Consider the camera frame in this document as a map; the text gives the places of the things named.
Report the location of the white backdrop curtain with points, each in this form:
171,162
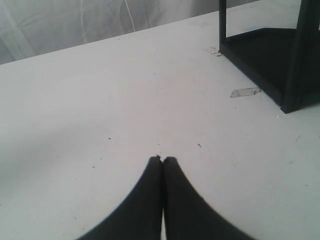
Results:
34,27

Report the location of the black metal shelf rack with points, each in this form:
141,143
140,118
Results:
283,62

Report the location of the clear tape piece near rack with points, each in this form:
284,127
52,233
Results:
245,92

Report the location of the clear tape piece far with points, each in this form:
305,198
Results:
213,51

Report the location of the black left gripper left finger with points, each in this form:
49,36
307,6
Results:
139,216

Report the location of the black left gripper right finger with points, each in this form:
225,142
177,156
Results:
187,216

